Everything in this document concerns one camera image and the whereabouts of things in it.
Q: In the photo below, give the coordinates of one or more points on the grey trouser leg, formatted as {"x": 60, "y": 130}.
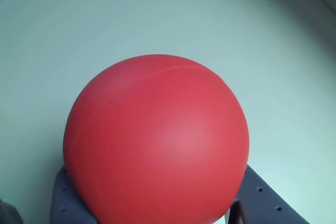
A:
{"x": 9, "y": 213}

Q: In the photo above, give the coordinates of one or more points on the red ball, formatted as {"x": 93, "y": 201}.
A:
{"x": 157, "y": 142}

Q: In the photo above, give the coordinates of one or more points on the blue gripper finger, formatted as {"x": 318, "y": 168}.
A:
{"x": 64, "y": 203}
{"x": 262, "y": 203}

